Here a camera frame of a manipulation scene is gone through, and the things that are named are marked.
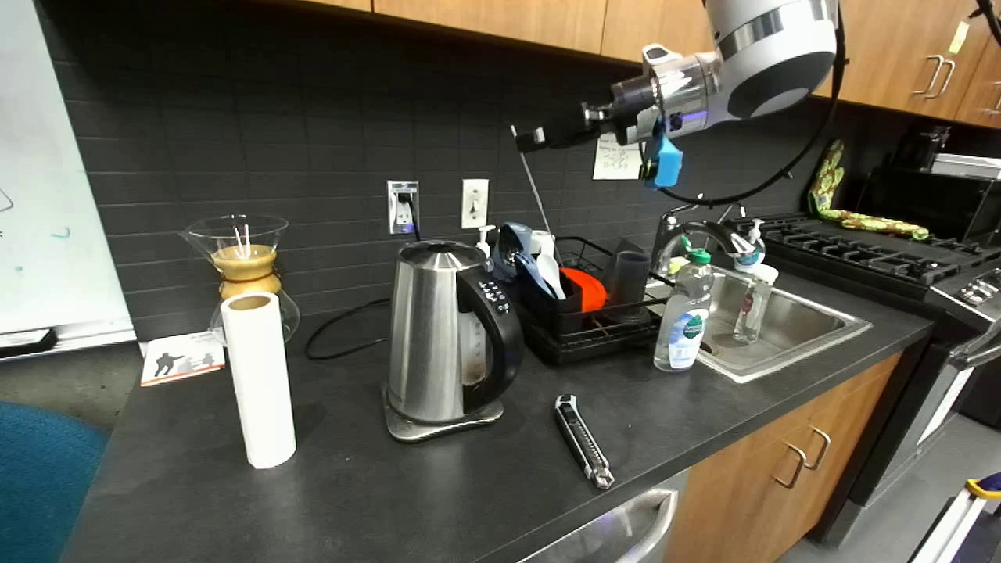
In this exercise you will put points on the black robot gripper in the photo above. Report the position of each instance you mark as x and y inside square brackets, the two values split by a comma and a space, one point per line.
[620, 118]

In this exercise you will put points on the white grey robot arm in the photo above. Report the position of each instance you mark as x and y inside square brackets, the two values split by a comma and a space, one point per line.
[767, 53]

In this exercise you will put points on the blue white cloth in rack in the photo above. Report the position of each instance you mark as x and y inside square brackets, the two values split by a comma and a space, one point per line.
[532, 250]

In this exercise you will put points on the orange plate in rack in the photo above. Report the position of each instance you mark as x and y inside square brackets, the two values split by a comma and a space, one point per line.
[592, 296]

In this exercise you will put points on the clear dish soap bottle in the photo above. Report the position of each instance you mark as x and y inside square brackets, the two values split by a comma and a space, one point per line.
[686, 314]

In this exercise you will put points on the chrome kitchen faucet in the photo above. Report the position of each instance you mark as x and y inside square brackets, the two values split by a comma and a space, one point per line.
[735, 238]

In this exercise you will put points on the stainless steel electric kettle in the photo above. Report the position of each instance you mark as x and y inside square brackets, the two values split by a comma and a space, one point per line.
[454, 342]

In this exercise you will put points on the stainless steel sink basin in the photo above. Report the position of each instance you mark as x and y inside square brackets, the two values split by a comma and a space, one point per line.
[791, 329]

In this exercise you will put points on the yellow green oven mitt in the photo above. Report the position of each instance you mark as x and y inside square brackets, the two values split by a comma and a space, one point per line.
[827, 201]

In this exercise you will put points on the glass pour over coffee maker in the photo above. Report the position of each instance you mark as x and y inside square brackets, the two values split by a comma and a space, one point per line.
[245, 250]

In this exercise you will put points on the white paper towel roll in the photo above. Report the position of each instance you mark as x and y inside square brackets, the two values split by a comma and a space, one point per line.
[260, 375]

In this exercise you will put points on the upper wooden cabinets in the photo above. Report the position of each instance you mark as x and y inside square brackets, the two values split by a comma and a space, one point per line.
[927, 57]

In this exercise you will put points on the wooden cabinets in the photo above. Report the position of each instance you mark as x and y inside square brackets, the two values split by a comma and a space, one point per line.
[761, 496]
[927, 57]

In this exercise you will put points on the stainless steel dishwasher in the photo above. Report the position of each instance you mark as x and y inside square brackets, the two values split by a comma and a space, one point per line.
[630, 532]

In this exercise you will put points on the lower wooden cabinets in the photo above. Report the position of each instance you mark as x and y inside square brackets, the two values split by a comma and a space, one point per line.
[761, 496]

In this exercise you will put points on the black gas stove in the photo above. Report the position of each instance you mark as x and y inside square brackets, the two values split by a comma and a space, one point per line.
[944, 277]

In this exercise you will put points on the small printed card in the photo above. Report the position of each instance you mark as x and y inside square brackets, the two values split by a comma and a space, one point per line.
[180, 356]

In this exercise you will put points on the white whiteboard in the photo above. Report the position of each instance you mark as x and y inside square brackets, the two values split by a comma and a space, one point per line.
[57, 272]

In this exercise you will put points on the blue chair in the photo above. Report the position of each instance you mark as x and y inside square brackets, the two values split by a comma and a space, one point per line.
[49, 464]

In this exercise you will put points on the white paper wall note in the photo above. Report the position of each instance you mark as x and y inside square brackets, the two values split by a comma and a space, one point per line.
[614, 160]

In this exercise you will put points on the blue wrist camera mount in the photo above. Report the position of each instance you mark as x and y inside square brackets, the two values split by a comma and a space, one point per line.
[666, 164]

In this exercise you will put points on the white wall outlet with plug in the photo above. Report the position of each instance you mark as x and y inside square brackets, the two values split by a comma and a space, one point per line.
[400, 208]

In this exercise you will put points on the black wire dish rack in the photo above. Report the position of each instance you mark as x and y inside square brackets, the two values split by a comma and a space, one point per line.
[561, 333]

